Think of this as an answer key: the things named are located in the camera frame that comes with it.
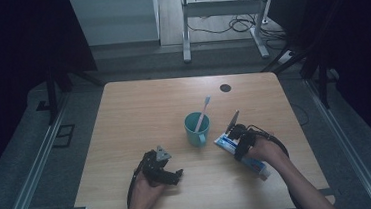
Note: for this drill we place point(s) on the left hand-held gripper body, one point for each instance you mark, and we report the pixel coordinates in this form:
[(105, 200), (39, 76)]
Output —
[(157, 170)]

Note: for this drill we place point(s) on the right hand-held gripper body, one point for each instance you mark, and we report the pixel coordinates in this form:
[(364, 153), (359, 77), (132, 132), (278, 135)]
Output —
[(243, 143)]

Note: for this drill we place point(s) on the blue and white toothpaste tube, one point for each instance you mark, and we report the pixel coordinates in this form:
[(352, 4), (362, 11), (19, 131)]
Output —
[(255, 164)]

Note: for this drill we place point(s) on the teal cup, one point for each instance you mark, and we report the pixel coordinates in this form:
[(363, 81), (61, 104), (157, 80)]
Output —
[(196, 135)]

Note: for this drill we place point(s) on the pink toothbrush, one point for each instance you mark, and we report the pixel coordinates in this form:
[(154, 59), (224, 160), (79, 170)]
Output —
[(203, 113)]

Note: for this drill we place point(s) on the person's right hand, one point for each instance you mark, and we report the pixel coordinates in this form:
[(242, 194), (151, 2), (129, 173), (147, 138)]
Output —
[(264, 151)]

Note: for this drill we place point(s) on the person's left hand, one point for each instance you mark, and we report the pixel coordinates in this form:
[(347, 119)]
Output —
[(145, 194)]

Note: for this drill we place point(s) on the black round table grommet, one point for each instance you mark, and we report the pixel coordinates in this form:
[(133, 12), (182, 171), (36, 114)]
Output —
[(225, 88)]

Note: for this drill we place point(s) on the white power strip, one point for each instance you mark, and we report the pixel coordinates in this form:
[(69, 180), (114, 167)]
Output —
[(286, 57)]

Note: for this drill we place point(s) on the black metal stand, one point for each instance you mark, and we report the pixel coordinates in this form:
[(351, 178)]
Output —
[(51, 95), (322, 83)]

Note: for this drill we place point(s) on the white panel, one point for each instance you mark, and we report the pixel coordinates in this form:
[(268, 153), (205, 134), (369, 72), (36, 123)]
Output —
[(116, 19)]

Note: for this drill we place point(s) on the dark curtain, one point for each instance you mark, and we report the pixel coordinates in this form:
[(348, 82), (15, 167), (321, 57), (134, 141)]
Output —
[(358, 37), (10, 64)]

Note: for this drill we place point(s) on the aluminium floor rail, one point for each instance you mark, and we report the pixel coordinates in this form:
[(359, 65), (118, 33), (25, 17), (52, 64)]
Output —
[(32, 183), (351, 151)]

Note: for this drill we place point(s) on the white metal desk frame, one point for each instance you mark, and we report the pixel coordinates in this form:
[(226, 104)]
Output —
[(222, 8)]

